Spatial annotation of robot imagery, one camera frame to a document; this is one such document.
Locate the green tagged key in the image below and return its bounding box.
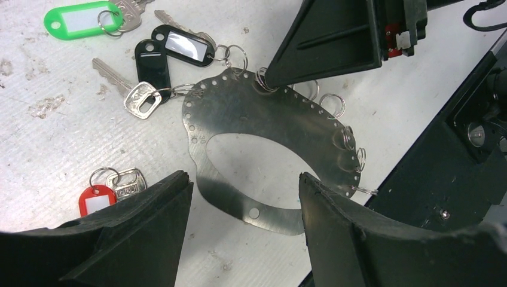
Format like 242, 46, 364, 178
43, 1, 150, 41

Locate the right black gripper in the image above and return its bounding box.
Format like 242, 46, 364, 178
265, 0, 427, 88

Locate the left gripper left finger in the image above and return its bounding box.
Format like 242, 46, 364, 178
1, 170, 194, 286

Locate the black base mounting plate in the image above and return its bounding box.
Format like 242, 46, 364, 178
363, 35, 506, 232

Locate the metal key holder ring plate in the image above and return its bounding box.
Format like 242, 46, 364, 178
182, 68, 366, 236

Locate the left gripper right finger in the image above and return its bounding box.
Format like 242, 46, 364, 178
299, 172, 506, 286

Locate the red tagged key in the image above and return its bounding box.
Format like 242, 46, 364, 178
78, 167, 147, 217

